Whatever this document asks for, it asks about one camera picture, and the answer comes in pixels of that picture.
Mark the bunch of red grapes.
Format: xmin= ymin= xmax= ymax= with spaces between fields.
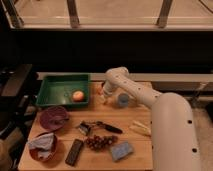
xmin=85 ymin=135 xmax=118 ymax=151

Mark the red bowl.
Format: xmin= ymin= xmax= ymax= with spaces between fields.
xmin=28 ymin=132 xmax=57 ymax=162

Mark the yellow banana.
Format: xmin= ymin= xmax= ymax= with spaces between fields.
xmin=129 ymin=120 xmax=151 ymax=136

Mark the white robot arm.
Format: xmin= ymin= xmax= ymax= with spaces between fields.
xmin=103 ymin=67 xmax=201 ymax=171

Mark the green plastic tray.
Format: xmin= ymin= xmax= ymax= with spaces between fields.
xmin=36 ymin=74 xmax=90 ymax=108

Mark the grey cloth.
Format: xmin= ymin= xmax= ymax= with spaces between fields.
xmin=28 ymin=133 xmax=54 ymax=159

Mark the black rectangular block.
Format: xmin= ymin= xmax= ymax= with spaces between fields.
xmin=65 ymin=139 xmax=83 ymax=166

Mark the blue sponge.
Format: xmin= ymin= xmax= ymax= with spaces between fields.
xmin=110 ymin=141 xmax=134 ymax=162

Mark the blue cup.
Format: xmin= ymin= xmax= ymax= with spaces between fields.
xmin=117 ymin=93 xmax=130 ymax=107

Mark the peach apple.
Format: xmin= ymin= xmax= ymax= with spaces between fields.
xmin=72 ymin=91 xmax=85 ymax=102

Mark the black handled peeler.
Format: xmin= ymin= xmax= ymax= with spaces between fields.
xmin=77 ymin=121 xmax=123 ymax=136

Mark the wooden board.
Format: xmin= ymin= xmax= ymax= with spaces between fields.
xmin=18 ymin=80 xmax=155 ymax=171

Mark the purple bowl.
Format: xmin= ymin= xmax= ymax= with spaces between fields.
xmin=39 ymin=106 xmax=69 ymax=131

